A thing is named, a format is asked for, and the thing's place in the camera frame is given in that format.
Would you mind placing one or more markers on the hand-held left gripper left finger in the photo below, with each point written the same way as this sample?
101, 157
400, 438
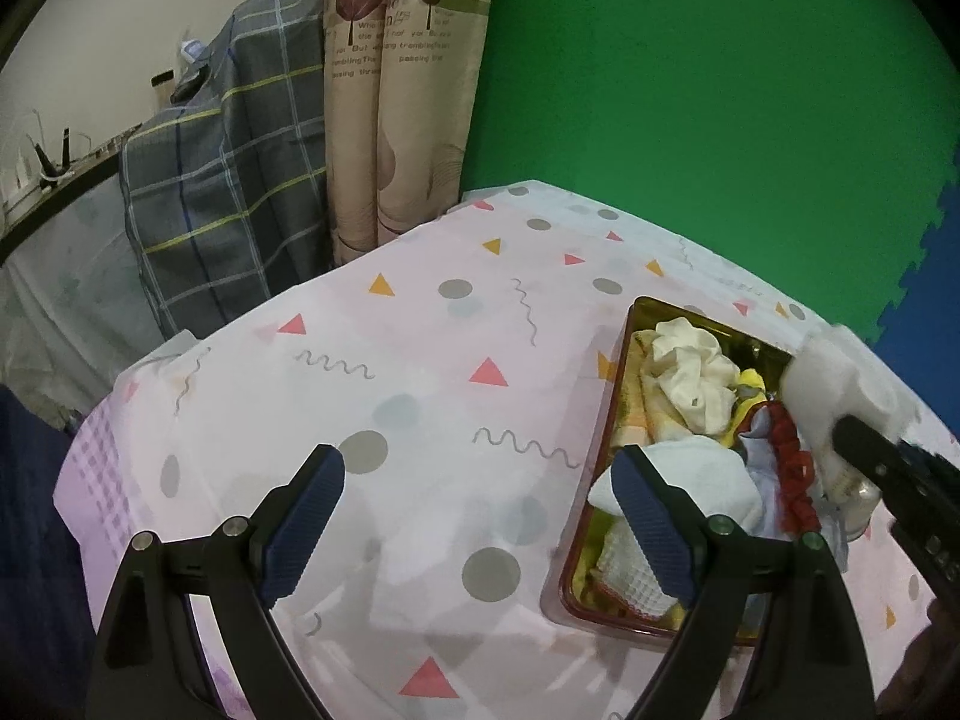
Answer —
300, 517

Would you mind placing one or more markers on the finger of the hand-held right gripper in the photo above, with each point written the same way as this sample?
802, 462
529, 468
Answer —
892, 461
930, 547

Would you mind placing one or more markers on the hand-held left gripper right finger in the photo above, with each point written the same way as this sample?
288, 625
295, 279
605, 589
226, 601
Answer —
652, 525

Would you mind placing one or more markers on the white waffle cloth red trim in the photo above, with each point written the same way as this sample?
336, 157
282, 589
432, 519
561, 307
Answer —
697, 476

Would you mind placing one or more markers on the red ruffled scrunchie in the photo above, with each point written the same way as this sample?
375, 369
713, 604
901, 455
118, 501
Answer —
795, 465

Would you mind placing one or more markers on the white towel with gold print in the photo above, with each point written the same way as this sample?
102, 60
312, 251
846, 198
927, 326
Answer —
825, 382

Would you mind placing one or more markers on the dark red tin box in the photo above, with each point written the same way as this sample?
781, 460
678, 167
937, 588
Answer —
604, 427

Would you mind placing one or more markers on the pale blue white cloth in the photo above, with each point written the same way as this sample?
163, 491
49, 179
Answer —
761, 465

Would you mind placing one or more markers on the cream fabric scrunchie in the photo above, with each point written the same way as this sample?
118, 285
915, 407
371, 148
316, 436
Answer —
690, 375

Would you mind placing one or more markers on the yellow cloth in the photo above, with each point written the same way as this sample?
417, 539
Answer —
752, 378

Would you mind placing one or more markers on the blue foam mat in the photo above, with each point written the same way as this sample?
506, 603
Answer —
930, 330

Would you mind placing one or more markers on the pink patterned tablecloth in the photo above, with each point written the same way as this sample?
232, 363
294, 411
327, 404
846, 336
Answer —
420, 330

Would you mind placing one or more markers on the dark blue cloth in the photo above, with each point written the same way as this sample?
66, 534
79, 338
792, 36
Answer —
37, 540

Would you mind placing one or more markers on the translucent white plastic sheet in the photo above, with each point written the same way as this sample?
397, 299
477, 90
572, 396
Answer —
67, 300

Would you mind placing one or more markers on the grey plaid cloth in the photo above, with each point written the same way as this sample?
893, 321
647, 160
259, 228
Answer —
225, 165

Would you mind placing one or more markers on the beige leaf print curtain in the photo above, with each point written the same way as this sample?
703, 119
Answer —
360, 127

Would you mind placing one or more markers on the green foam mat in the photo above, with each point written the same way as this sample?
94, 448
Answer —
675, 90

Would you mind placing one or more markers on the black antenna device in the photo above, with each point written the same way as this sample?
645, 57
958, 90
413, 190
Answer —
51, 157

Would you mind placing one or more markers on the small white blue bottle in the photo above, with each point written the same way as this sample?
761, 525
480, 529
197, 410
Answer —
192, 51

